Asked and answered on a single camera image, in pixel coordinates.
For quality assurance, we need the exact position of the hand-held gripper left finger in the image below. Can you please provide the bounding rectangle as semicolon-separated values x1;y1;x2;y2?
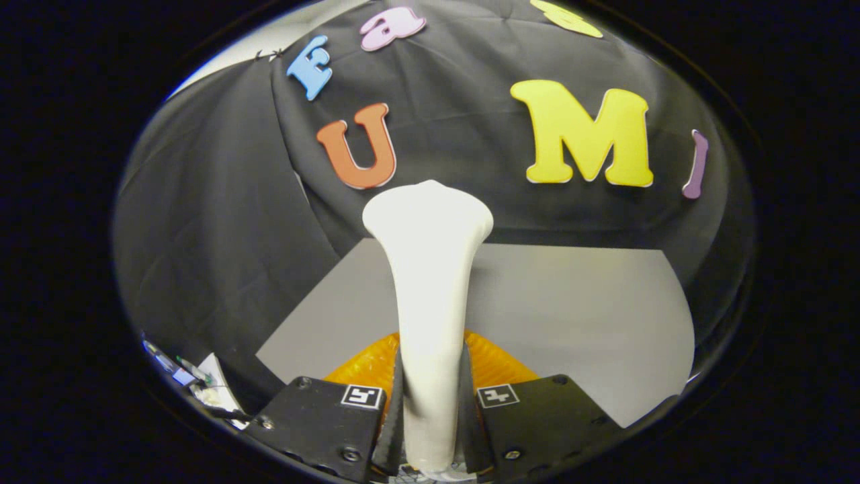
243;331;405;483

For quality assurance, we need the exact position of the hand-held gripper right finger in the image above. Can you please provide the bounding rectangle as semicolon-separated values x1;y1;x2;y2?
459;329;622;483

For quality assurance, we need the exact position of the white garment steamer head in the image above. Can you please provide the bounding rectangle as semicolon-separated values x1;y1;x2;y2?
361;179;495;475

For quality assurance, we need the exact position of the grey cabinet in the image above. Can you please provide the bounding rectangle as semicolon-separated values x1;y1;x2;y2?
255;237;696;429

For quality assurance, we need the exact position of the white paper sheet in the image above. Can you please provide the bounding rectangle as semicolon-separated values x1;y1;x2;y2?
198;353;239;412

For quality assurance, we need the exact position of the blue and white clutter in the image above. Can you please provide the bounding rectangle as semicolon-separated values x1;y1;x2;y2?
143;339;202;389

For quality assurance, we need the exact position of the black backdrop cloth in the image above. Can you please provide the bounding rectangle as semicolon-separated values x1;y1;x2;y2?
113;0;757;417

